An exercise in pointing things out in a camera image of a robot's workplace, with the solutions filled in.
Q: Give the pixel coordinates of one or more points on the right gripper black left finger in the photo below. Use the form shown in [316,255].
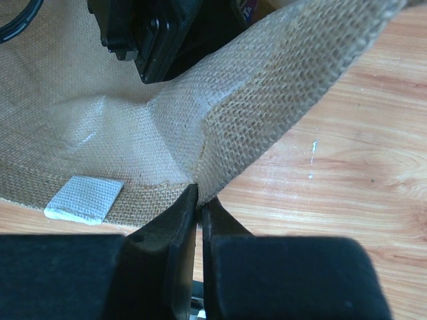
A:
[145,275]

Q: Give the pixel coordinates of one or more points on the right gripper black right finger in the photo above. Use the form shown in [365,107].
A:
[289,277]

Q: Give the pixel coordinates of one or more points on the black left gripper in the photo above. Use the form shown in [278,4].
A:
[166,38]

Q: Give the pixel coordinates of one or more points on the tan canvas tote bag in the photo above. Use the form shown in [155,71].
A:
[77,125]

